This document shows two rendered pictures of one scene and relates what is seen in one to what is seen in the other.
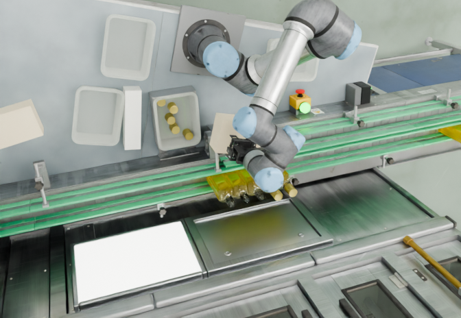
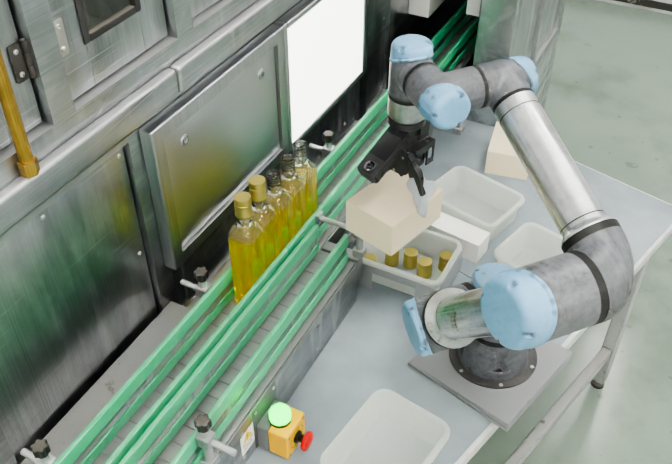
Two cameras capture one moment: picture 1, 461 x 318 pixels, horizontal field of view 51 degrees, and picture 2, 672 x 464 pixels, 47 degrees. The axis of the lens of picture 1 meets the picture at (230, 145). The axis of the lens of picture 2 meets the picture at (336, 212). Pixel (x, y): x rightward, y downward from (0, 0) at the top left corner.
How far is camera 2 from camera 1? 171 cm
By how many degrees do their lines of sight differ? 58
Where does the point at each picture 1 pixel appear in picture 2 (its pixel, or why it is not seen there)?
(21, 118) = not seen: hidden behind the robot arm
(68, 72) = (538, 218)
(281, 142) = (464, 74)
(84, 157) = not seen: hidden behind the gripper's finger
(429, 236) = not seen: outside the picture
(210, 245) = (273, 90)
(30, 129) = (502, 147)
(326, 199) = (114, 292)
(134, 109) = (456, 228)
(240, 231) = (243, 132)
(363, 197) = (53, 330)
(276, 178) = (416, 44)
